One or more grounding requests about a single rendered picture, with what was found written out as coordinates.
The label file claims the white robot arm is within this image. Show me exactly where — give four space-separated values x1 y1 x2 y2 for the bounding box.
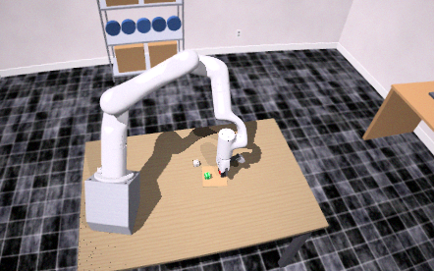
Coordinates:
94 49 247 183

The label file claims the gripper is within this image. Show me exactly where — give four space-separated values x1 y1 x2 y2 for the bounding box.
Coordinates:
216 156 230 177

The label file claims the peach flat mat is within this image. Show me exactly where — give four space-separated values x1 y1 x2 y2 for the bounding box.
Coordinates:
202 166 228 187

